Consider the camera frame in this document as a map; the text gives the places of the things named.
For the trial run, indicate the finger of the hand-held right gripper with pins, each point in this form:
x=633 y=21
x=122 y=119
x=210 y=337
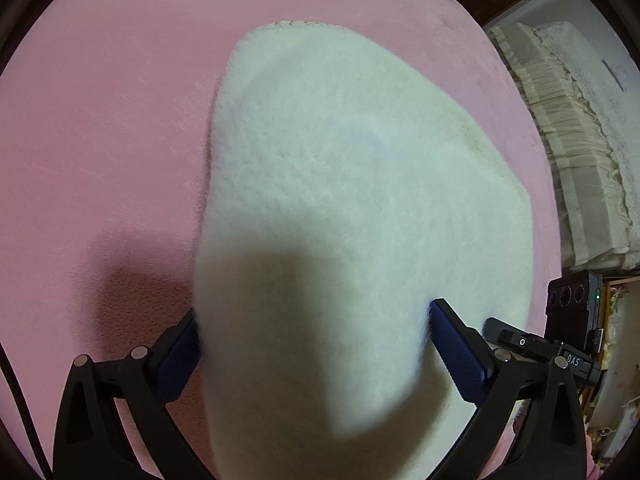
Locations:
x=520 y=341

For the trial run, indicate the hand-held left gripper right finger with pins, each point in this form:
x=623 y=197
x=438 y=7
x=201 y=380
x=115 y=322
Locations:
x=457 y=350

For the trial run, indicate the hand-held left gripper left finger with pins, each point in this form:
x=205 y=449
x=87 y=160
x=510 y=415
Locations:
x=180 y=355

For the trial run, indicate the white fluffy garment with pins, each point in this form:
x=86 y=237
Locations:
x=325 y=160

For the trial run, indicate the beige ruffled cover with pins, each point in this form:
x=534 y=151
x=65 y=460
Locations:
x=565 y=160

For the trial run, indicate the pink bed blanket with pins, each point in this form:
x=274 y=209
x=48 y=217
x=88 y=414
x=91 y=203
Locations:
x=100 y=135

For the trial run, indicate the white lace cloth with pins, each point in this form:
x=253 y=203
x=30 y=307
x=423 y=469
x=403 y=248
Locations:
x=590 y=60

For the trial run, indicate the yellow wooden frame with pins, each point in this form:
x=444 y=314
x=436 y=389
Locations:
x=617 y=310

